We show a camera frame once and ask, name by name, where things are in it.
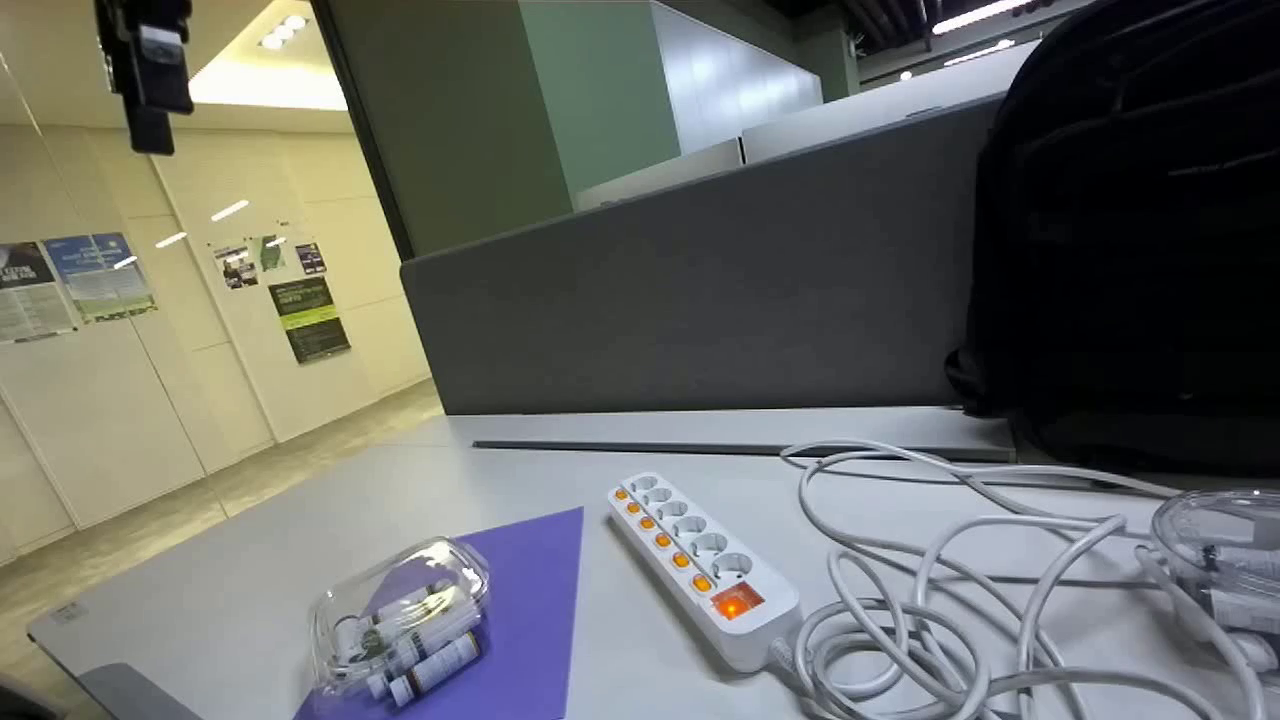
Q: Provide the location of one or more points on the purple paper sheet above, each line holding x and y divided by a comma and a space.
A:
531, 622

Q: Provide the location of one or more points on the blue wall poster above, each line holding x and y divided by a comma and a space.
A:
100, 278

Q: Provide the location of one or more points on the dark green wall poster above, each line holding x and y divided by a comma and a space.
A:
311, 317

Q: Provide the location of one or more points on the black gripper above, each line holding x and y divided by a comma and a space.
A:
144, 48

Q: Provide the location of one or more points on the grey wall poster far left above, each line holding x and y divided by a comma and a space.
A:
29, 295

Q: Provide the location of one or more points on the small wall photo right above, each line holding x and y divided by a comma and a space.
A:
311, 257

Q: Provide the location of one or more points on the white power strip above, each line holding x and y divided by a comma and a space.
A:
724, 591

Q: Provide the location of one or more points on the grey partition panel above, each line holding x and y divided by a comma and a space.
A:
823, 278

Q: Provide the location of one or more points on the black backpack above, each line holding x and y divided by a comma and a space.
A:
1125, 250

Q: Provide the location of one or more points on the small wall photo left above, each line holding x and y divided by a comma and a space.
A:
236, 265

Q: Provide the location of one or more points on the clear bag at right edge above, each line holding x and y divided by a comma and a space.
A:
1225, 555

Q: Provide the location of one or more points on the small wall photo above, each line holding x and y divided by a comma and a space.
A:
311, 257
236, 265

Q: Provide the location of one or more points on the clear plastic bag with adapters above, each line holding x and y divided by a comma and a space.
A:
404, 625

